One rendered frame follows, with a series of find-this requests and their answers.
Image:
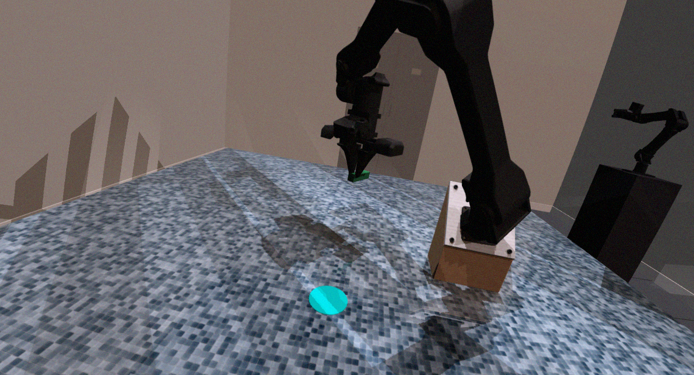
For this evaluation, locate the teal flat circle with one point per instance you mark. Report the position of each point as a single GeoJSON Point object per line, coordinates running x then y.
{"type": "Point", "coordinates": [328, 300]}

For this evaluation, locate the green square post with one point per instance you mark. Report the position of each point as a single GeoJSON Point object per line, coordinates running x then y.
{"type": "Point", "coordinates": [364, 175]}

